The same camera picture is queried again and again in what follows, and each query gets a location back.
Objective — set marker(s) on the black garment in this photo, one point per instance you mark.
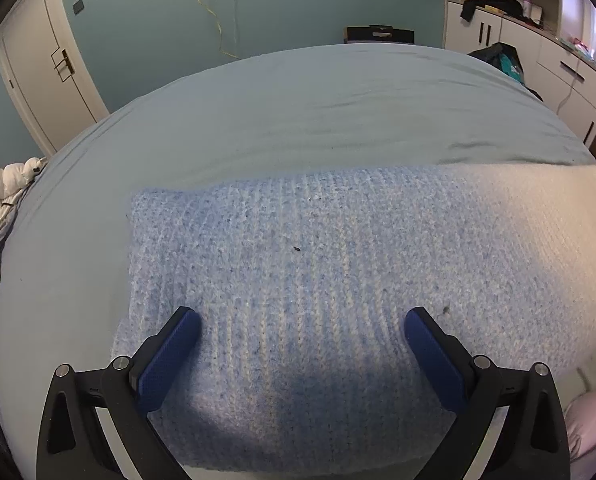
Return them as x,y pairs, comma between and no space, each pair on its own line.
498,5

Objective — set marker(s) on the pink checked pajama pants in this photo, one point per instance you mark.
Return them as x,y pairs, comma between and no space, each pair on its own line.
593,425

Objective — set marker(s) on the teal packet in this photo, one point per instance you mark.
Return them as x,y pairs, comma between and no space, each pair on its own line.
509,67

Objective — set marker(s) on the dark wall switch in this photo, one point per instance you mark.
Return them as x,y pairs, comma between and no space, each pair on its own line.
78,6

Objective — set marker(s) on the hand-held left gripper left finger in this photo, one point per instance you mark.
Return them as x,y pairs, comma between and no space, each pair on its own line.
170,360

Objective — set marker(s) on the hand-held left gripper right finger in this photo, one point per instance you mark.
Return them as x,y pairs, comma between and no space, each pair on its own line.
435,360

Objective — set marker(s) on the white low cabinet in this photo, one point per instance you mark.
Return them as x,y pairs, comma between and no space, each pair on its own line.
523,35

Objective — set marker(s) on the black flat box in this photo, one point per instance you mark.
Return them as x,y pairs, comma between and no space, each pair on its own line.
378,35

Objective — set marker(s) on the black plastic bag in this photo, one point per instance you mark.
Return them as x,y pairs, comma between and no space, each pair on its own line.
483,55

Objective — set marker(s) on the white door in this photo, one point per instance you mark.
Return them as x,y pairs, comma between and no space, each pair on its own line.
42,85

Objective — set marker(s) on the bed with blue-grey sheet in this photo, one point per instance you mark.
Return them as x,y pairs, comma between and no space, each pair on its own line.
278,110

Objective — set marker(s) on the cream and blue knit sweater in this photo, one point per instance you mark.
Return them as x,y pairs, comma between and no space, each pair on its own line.
328,270

